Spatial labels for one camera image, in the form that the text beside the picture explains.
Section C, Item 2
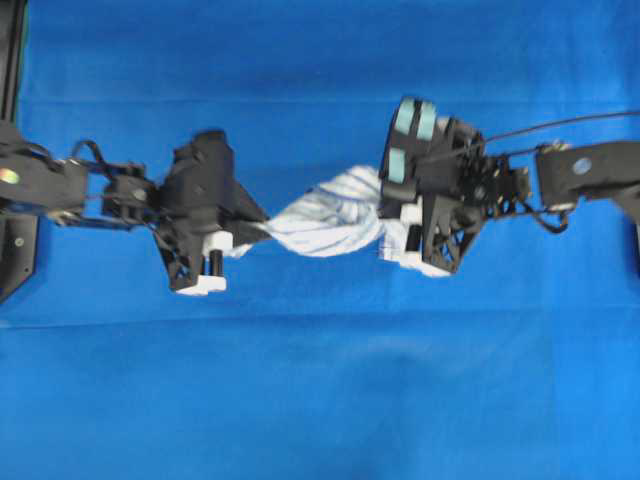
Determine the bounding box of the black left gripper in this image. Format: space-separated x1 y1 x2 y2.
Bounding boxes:
153 130 270 296

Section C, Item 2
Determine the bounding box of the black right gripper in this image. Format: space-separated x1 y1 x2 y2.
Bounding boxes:
379 97 500 278

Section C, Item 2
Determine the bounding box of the white blue striped towel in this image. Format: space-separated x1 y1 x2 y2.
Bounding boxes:
249 165 420 268

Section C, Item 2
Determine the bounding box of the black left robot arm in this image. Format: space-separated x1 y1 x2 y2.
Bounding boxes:
1 122 270 299

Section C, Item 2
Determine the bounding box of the blue table cloth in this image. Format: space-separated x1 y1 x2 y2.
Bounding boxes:
1 1 639 479

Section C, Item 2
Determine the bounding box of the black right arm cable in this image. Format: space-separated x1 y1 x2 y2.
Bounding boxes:
424 108 640 161

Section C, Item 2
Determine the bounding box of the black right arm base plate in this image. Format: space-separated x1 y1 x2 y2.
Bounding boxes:
633 217 640 275

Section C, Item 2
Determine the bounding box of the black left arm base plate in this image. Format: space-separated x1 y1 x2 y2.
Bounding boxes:
1 215 39 303

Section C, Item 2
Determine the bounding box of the black table frame rail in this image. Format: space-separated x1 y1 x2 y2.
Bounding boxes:
0 0 28 122

